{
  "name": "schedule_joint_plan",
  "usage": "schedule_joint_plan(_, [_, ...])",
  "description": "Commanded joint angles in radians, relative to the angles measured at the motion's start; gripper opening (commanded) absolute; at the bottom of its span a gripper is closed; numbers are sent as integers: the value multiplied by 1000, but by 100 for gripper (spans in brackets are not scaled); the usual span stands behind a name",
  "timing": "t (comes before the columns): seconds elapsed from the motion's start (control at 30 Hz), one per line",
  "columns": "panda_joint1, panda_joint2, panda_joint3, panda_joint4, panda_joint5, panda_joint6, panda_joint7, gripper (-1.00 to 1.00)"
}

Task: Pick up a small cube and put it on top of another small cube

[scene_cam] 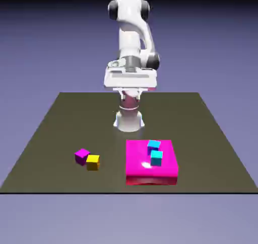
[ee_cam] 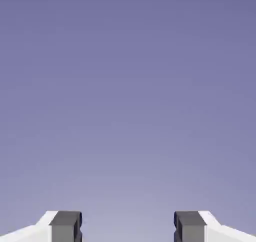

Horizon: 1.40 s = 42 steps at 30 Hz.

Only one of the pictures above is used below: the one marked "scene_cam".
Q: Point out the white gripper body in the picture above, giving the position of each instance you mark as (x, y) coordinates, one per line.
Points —
(130, 79)

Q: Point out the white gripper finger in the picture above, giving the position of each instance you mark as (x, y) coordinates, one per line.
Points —
(123, 94)
(137, 95)

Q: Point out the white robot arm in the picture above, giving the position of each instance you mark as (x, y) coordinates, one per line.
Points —
(129, 38)

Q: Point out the small cyan cube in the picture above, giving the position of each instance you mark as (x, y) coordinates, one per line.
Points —
(156, 158)
(154, 144)

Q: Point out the small yellow cube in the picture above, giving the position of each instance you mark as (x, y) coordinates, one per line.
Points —
(93, 162)

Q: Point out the small purple cube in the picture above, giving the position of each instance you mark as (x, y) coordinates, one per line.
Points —
(81, 156)

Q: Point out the large pink box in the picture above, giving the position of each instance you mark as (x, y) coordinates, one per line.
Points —
(151, 163)

